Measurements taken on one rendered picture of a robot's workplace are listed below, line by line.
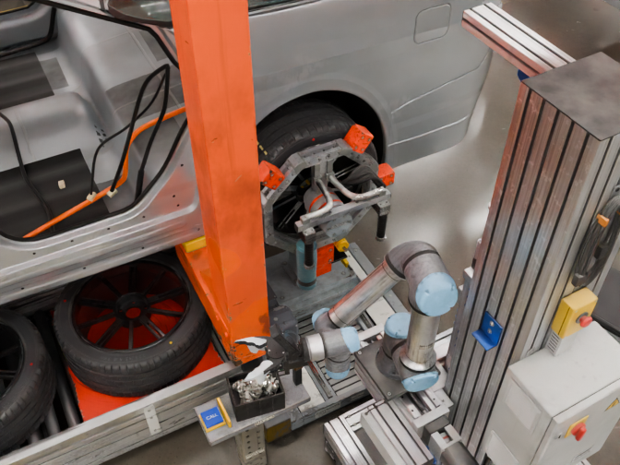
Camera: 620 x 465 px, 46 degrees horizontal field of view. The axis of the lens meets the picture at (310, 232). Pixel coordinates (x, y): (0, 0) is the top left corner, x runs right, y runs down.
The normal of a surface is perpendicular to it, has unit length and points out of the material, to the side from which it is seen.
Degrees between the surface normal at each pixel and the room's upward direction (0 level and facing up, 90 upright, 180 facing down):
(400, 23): 90
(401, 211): 0
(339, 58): 90
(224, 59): 90
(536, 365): 0
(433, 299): 83
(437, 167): 0
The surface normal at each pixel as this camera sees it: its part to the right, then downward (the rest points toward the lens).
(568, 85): 0.00, -0.70
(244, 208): 0.46, 0.64
